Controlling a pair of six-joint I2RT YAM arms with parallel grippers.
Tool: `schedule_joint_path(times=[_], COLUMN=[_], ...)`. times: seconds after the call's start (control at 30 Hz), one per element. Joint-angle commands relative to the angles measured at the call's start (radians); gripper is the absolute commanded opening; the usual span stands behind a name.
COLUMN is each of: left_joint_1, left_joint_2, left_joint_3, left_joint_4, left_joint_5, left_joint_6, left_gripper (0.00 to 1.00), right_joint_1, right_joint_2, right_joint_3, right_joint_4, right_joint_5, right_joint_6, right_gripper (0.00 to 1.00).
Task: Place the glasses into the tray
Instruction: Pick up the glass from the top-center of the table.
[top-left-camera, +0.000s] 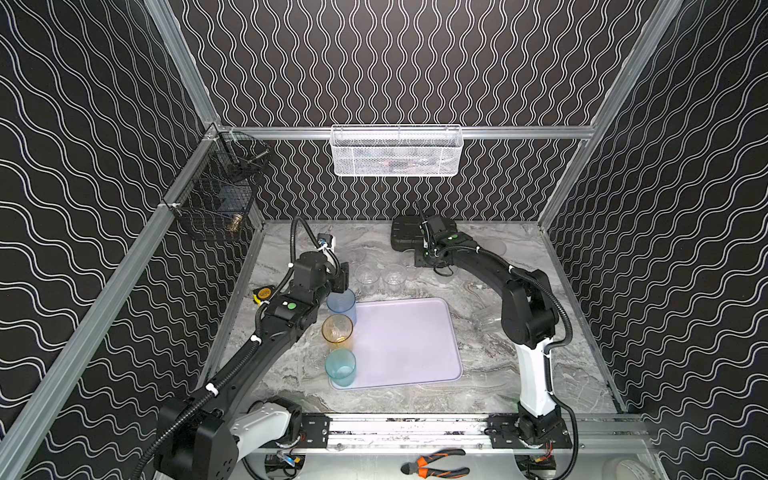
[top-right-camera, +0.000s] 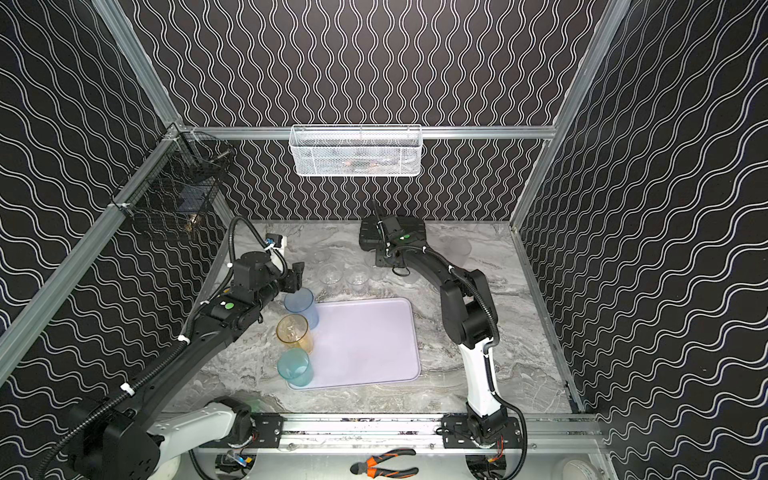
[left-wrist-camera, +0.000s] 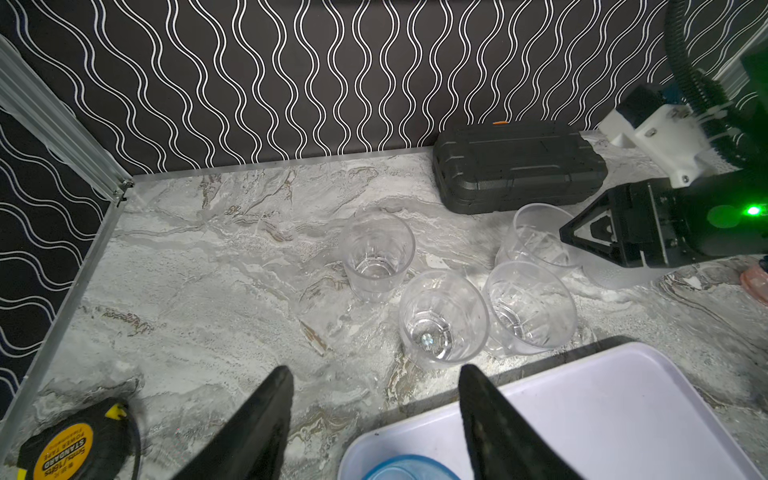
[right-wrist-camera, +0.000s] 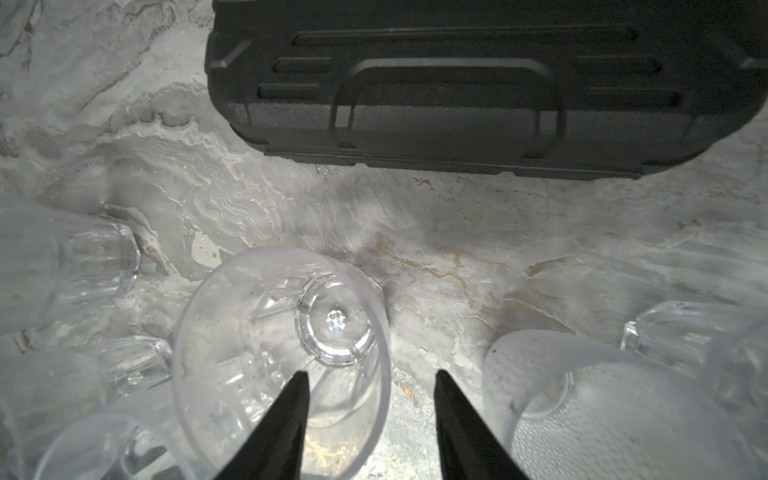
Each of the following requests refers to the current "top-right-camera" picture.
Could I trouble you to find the blue ribbed plastic cup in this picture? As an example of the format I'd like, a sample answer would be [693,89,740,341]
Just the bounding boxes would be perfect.
[283,287,319,330]

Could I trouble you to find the clear plastic cup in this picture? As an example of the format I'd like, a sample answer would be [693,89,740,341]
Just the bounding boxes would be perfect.
[345,265,370,294]
[318,263,344,287]

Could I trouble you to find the yellow transparent cup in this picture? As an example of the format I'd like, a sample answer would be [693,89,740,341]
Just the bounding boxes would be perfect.
[276,314,314,353]

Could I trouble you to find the teal plastic cup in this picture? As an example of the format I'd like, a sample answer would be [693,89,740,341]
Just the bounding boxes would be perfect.
[277,348,314,387]

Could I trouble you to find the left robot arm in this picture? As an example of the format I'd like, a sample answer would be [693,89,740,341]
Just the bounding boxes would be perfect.
[32,216,304,479]

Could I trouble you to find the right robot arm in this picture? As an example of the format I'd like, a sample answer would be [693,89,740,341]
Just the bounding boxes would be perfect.
[359,216,527,450]

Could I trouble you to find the lilac plastic tray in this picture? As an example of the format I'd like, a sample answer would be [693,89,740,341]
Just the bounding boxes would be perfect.
[304,298,421,390]

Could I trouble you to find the black plastic case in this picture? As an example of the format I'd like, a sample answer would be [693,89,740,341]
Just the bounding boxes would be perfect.
[358,216,427,251]

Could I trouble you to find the frosted plastic cup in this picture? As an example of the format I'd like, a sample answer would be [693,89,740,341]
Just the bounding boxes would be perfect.
[446,237,472,267]

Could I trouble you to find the white round lid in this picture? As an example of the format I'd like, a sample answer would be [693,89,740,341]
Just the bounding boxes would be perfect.
[551,458,600,480]

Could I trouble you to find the white wire basket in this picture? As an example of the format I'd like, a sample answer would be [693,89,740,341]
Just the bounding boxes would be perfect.
[289,124,424,177]

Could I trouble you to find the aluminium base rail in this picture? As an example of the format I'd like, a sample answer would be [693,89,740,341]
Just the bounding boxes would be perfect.
[197,411,601,454]

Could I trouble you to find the orange handled pliers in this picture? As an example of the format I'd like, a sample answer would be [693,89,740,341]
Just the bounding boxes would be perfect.
[349,447,420,479]

